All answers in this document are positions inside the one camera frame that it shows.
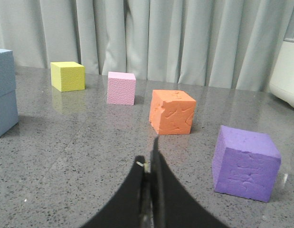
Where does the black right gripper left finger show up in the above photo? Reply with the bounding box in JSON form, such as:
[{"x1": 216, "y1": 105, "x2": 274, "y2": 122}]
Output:
[{"x1": 82, "y1": 156, "x2": 145, "y2": 228}]

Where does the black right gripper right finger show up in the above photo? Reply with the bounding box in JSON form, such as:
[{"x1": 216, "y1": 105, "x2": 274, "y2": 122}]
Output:
[{"x1": 151, "y1": 137, "x2": 226, "y2": 228}]

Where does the smooth light blue foam block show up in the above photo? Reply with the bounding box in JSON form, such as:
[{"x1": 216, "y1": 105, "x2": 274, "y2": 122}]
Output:
[{"x1": 0, "y1": 90, "x2": 19, "y2": 137}]

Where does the textured light blue foam block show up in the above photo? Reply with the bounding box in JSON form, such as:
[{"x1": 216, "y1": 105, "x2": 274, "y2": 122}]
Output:
[{"x1": 0, "y1": 49, "x2": 16, "y2": 97}]

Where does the purple foam block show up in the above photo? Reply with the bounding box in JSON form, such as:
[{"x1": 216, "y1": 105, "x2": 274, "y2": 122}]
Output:
[{"x1": 212, "y1": 125, "x2": 281, "y2": 202}]

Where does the dented orange foam block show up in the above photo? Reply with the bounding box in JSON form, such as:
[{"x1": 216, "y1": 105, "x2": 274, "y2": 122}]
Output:
[{"x1": 149, "y1": 90, "x2": 197, "y2": 135}]

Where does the pink foam block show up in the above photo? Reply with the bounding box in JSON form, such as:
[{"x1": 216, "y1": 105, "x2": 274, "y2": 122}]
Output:
[{"x1": 107, "y1": 72, "x2": 136, "y2": 105}]

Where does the yellow foam block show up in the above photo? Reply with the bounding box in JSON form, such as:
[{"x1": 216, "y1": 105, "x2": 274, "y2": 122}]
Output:
[{"x1": 50, "y1": 62, "x2": 85, "y2": 92}]

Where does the white rounded appliance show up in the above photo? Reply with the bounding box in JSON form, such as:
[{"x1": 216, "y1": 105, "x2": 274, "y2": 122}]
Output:
[{"x1": 269, "y1": 41, "x2": 294, "y2": 108}]

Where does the grey pleated curtain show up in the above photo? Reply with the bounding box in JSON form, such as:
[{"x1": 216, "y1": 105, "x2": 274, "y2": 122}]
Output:
[{"x1": 0, "y1": 0, "x2": 294, "y2": 91}]

